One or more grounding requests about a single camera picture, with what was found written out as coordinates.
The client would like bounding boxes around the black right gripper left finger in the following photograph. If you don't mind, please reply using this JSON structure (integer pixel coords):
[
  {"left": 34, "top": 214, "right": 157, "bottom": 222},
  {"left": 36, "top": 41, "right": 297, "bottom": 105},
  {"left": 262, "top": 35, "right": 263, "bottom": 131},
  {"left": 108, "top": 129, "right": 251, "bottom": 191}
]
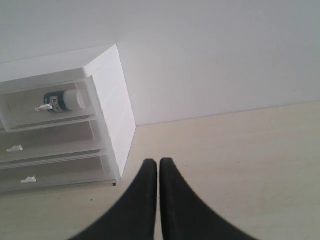
[{"left": 72, "top": 159, "right": 157, "bottom": 240}]

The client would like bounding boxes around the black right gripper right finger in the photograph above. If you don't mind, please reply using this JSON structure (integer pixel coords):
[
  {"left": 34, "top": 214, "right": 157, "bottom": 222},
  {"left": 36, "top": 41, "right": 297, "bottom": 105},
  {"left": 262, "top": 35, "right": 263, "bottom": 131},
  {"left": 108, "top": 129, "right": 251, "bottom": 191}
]
[{"left": 159, "top": 158, "right": 254, "bottom": 240}]

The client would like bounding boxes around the white capped teal bottle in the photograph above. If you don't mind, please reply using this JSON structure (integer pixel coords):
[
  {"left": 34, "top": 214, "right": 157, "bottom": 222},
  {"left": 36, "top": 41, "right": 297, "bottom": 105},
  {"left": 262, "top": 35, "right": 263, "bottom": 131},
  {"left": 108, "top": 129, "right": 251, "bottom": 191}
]
[{"left": 43, "top": 90, "right": 88, "bottom": 114}]

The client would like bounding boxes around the clear bottom wide drawer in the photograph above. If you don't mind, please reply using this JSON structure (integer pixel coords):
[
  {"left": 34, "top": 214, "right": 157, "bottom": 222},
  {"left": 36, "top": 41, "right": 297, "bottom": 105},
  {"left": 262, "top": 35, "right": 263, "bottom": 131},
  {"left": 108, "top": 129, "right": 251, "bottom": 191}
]
[{"left": 0, "top": 154, "right": 119, "bottom": 193}]

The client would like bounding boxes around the clear wide drawer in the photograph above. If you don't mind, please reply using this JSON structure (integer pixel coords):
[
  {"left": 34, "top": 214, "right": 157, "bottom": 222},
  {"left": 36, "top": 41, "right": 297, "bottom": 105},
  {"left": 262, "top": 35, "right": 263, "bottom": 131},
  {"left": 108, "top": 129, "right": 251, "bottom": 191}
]
[
  {"left": 0, "top": 154, "right": 119, "bottom": 193},
  {"left": 0, "top": 120, "right": 106, "bottom": 163}
]

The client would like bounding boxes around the clear middle wide drawer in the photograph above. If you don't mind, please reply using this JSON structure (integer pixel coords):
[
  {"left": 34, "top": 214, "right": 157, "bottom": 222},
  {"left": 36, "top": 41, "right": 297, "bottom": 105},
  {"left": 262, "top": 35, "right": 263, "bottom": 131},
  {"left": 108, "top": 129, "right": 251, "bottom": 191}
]
[{"left": 0, "top": 120, "right": 106, "bottom": 163}]

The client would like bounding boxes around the white plastic drawer cabinet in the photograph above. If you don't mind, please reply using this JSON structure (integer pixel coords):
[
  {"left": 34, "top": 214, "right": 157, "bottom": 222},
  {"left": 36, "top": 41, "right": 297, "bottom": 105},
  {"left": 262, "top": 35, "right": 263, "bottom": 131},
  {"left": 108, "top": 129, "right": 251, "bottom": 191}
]
[{"left": 0, "top": 45, "right": 136, "bottom": 184}]

